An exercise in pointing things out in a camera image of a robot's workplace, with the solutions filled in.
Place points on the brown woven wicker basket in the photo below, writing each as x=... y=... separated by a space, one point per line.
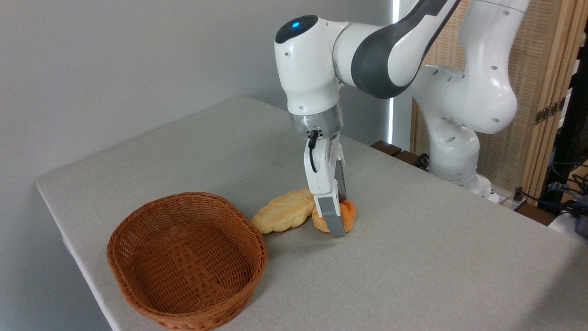
x=183 y=257

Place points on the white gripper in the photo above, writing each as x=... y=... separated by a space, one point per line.
x=326 y=165

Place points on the black clamp knob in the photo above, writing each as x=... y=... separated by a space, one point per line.
x=423 y=161

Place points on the grey tablecloth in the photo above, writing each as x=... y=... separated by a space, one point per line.
x=413 y=257

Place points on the black metal rack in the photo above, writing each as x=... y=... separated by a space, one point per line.
x=572 y=128

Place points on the dark brown wooden block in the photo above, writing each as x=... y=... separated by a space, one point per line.
x=386 y=148
x=406 y=158
x=535 y=214

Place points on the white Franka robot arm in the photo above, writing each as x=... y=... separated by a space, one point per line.
x=312 y=69

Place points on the round orange bread roll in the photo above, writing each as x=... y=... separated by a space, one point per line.
x=350 y=216

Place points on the white vertical light strip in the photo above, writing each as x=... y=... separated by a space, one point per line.
x=391 y=119

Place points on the grey electronic box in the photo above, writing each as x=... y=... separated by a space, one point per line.
x=582 y=226

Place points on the long pale braided bread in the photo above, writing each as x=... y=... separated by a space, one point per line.
x=285 y=212

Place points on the brass screen hinge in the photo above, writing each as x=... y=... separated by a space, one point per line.
x=550 y=111

